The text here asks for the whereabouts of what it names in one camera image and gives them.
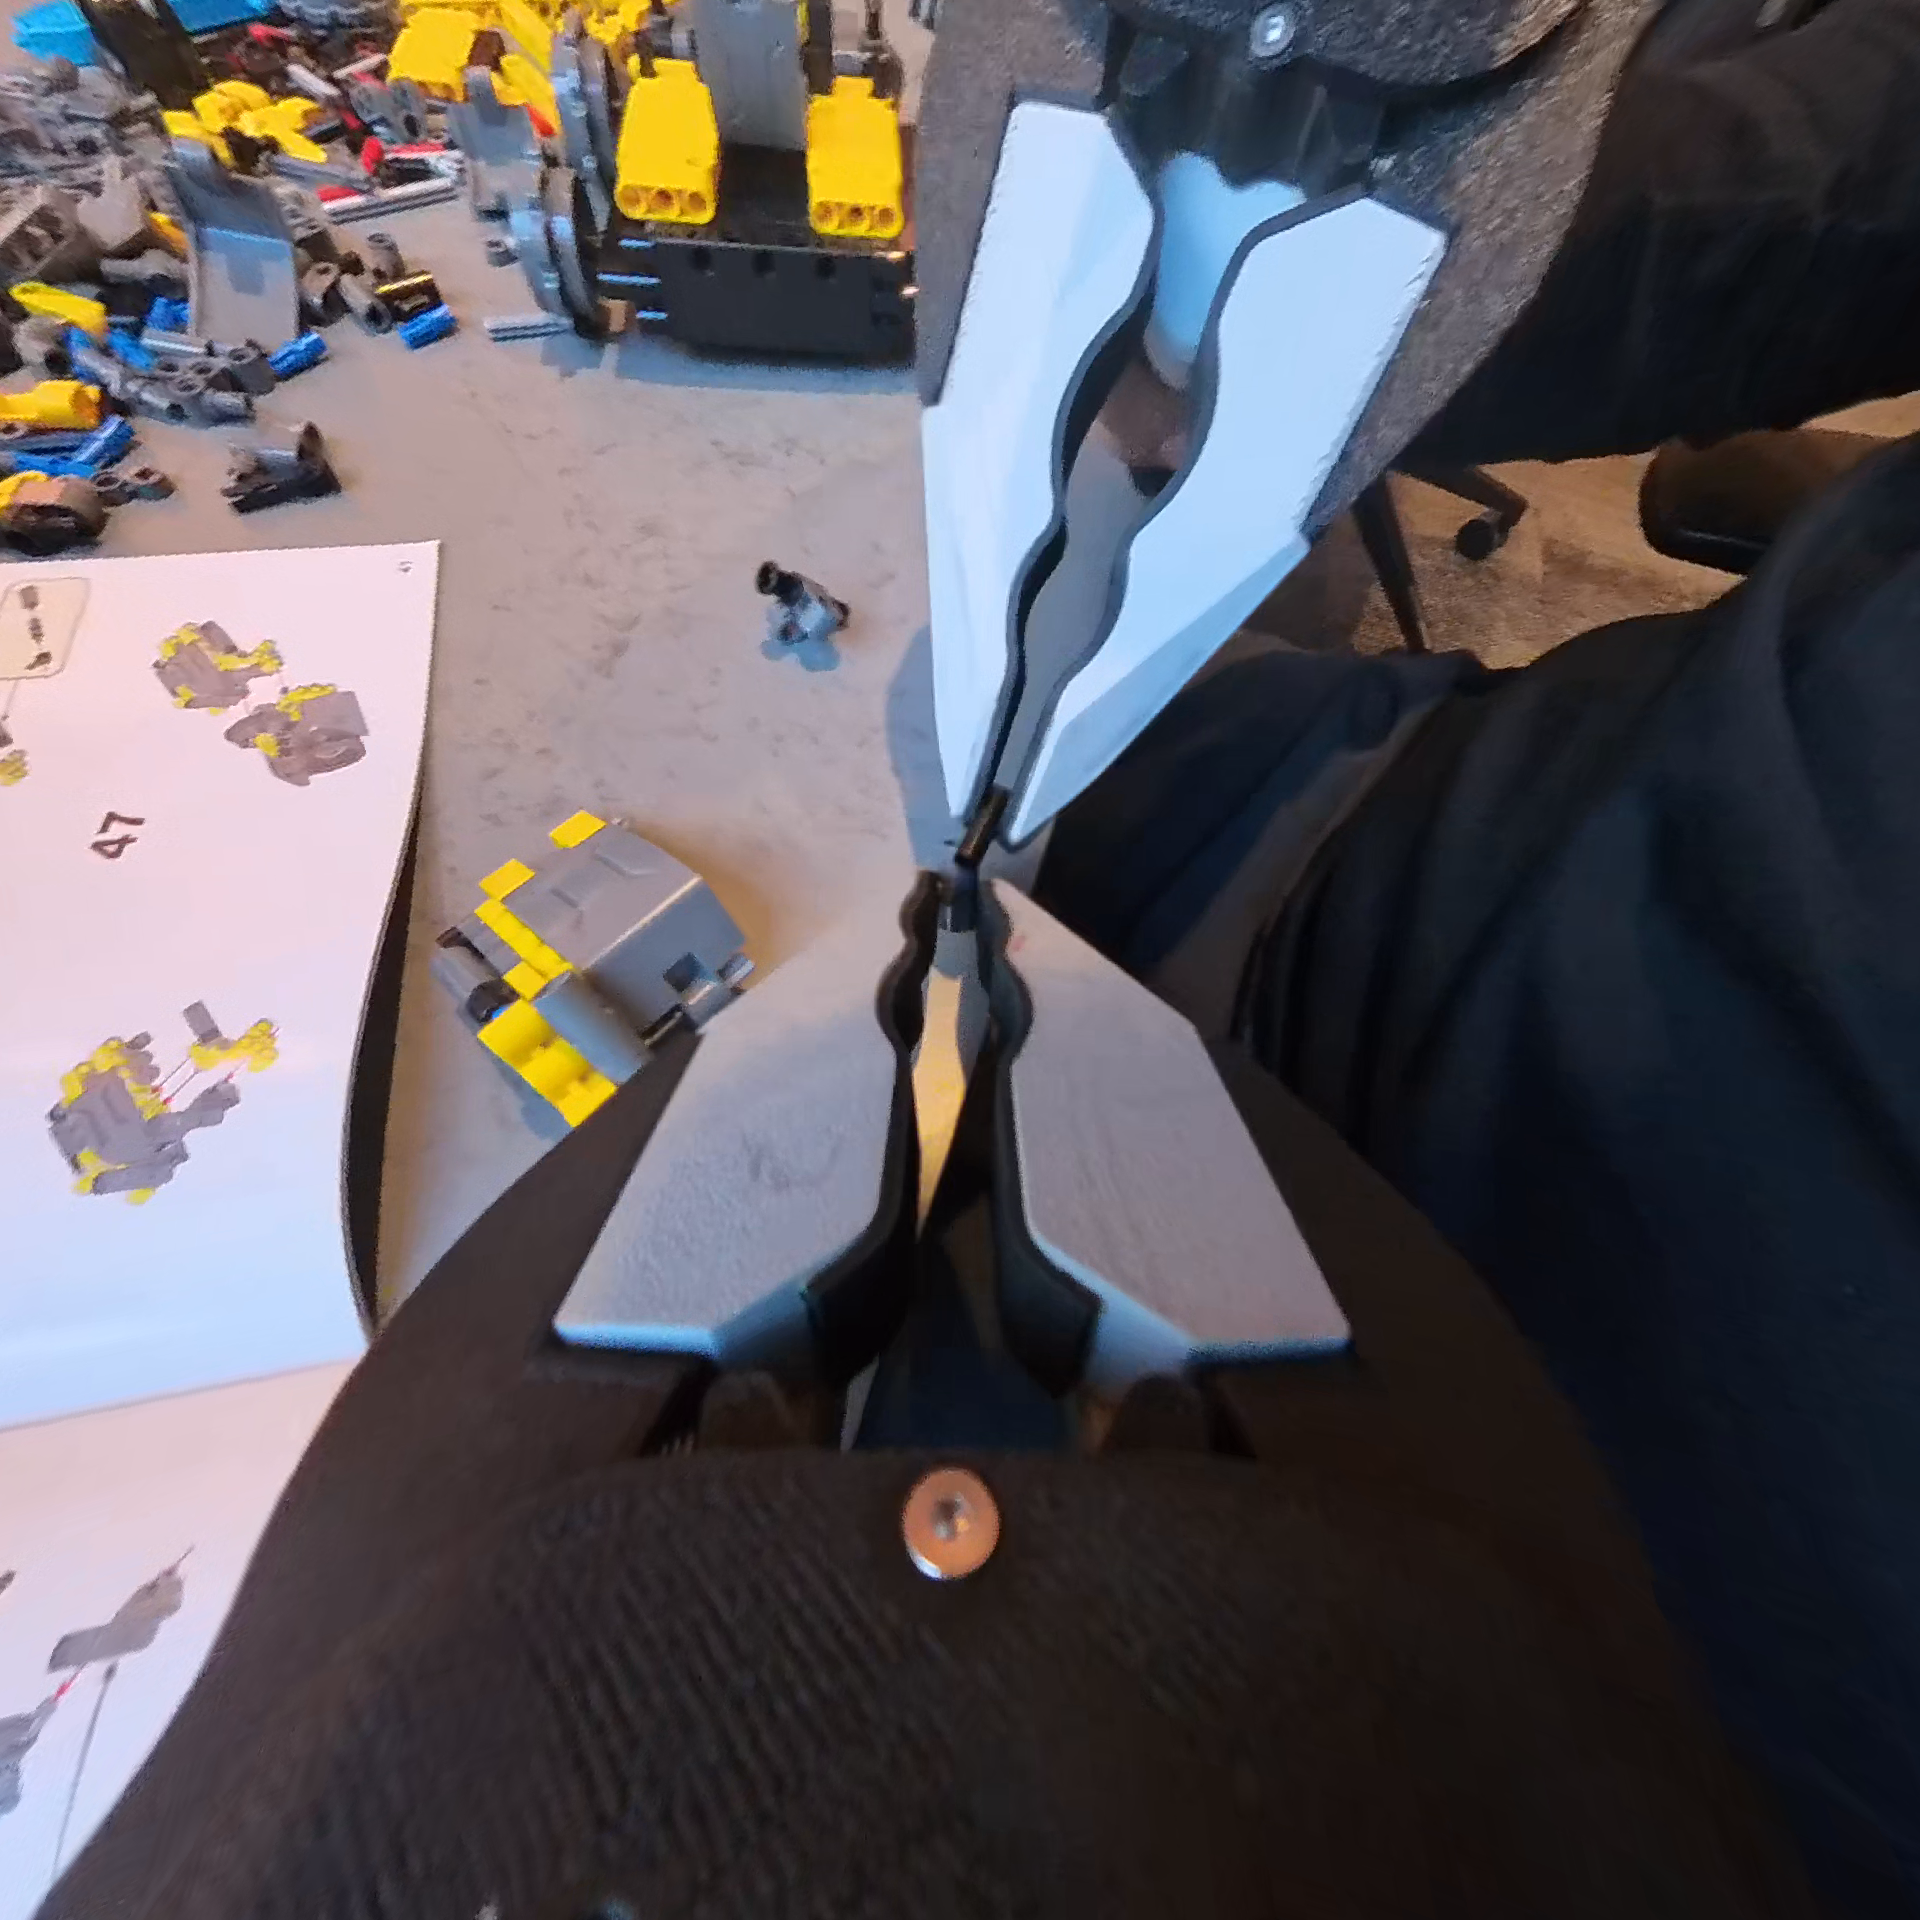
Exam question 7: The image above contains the grey connector with black pin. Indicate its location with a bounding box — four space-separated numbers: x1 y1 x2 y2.
754 559 855 650

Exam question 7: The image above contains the white building instruction booklet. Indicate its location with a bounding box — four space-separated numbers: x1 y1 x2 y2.
0 539 442 1893

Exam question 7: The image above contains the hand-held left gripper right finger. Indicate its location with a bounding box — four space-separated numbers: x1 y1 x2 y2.
976 877 1355 1386

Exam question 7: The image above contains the black angled connector piece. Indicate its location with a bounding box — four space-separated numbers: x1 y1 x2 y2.
222 423 344 514

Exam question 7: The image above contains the person's dark top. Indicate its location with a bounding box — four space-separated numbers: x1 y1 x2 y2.
1229 435 1920 1920

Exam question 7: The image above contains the yellow black brick vehicle model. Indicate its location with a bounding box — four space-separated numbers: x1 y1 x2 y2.
387 0 920 365

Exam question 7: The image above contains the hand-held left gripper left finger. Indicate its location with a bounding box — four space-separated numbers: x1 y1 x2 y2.
551 873 947 1365

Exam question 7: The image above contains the black office chair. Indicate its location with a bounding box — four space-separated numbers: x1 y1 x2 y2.
1347 428 1920 655

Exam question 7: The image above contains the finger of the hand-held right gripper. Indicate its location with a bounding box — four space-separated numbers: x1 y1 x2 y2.
914 99 1167 826
997 187 1454 847

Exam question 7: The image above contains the person's right forearm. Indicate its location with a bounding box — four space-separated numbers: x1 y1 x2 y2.
1402 0 1920 460

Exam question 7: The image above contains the grey curved panel piece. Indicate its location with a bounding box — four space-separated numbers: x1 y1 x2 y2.
165 157 302 355

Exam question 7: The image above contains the grey yellow brick subassembly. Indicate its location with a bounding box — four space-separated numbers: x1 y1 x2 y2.
431 809 756 1129

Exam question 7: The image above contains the pile of loose building bricks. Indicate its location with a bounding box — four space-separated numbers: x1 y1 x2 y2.
0 59 466 558

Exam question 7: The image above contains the yellow blue beam assembly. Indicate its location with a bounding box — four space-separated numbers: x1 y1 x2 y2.
11 0 287 91

